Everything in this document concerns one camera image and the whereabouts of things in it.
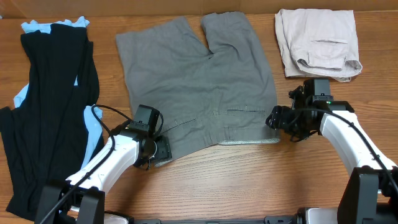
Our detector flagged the folded beige shorts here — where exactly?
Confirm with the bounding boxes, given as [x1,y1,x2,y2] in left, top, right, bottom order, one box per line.
[275,9,363,82]

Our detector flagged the black garment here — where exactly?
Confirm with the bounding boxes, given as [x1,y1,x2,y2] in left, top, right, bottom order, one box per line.
[1,24,100,220]

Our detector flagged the light blue garment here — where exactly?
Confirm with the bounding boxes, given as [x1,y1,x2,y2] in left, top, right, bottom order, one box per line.
[14,16,102,168]

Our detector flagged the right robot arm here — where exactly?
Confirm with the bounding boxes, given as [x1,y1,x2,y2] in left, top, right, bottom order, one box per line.
[266,101,397,224]

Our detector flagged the grey shorts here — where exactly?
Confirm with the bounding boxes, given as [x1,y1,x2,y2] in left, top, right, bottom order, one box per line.
[116,12,279,159]

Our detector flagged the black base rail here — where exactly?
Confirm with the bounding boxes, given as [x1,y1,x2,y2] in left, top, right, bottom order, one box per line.
[102,207,343,224]

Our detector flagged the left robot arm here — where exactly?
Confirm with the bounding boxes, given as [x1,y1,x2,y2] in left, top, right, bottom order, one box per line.
[35,121,171,224]

